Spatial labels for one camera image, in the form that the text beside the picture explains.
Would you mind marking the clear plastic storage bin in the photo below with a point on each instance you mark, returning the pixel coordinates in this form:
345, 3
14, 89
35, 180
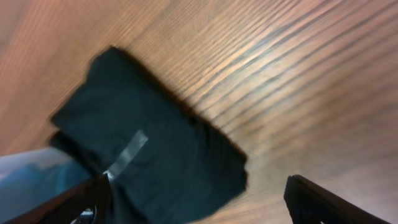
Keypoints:
29, 179

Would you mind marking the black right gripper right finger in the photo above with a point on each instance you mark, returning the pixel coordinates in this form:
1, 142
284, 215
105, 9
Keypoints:
309, 203

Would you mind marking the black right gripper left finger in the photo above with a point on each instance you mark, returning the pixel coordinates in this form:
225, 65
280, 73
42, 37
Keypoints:
85, 203

